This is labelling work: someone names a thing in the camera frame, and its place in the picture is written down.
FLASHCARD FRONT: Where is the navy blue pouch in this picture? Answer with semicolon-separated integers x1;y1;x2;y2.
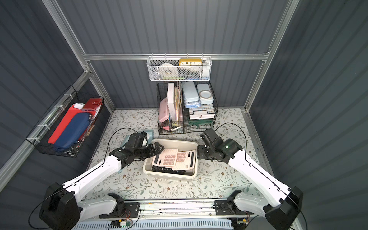
53;112;91;152

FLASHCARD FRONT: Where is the pink case in organizer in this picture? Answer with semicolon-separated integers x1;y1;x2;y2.
159;97;170;123

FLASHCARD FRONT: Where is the red folder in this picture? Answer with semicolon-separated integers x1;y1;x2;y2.
48;106;82;144

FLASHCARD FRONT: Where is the light blue pencil case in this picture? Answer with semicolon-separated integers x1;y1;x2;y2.
182;81;201;108

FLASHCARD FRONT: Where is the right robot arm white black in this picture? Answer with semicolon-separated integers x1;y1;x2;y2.
197;128;303;230

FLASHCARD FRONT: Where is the white round tape box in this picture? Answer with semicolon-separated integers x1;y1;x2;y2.
196;83;214;104

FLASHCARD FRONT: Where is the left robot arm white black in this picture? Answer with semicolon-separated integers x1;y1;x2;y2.
39;132;165;230

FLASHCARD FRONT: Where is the small circuit board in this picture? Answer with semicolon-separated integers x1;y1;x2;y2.
109;219;134;229

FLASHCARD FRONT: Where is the beige plastic storage box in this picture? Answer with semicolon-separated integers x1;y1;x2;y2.
143;139;198;180

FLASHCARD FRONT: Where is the light blue calculator upper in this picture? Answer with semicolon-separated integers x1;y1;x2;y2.
144;129;154;139

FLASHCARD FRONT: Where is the yellow clock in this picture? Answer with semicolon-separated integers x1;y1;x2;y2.
179;57;203;67

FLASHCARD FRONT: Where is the pink calculator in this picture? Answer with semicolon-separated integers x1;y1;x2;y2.
152;149;178;167
172;150;196;171

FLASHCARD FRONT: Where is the red wallet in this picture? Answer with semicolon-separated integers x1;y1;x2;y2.
81;98;103;111

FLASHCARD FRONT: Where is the pink upright book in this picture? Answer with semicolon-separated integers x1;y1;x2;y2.
167;82;177;122

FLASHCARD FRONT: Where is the black wire desk organizer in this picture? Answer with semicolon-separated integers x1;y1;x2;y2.
157;95;218;135

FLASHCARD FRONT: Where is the white mesh hanging basket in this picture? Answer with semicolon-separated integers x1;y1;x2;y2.
146;56;212;81

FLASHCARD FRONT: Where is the white tape roll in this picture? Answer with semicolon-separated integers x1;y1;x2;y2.
159;63;178;78

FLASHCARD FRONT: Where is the black wire side basket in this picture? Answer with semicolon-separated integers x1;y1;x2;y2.
26;82;110;158

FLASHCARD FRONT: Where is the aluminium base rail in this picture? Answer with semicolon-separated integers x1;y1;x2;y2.
71;199;259;230

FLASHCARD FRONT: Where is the floral table mat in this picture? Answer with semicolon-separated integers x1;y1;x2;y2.
84;108;262;200

